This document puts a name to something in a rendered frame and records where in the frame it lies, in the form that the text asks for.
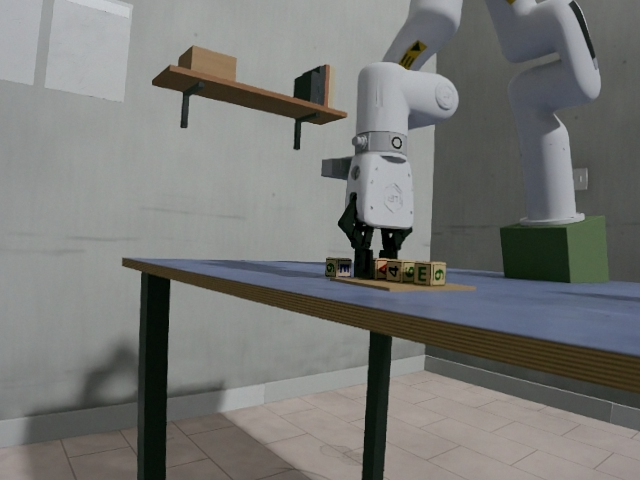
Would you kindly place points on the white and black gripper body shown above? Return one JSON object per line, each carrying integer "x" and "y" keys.
{"x": 382, "y": 182}

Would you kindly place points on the tan square mat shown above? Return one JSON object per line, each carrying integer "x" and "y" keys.
{"x": 391, "y": 286}

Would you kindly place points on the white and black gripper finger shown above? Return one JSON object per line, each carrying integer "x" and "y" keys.
{"x": 363, "y": 256}
{"x": 392, "y": 245}

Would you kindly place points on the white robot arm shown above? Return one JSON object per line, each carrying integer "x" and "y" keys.
{"x": 386, "y": 91}

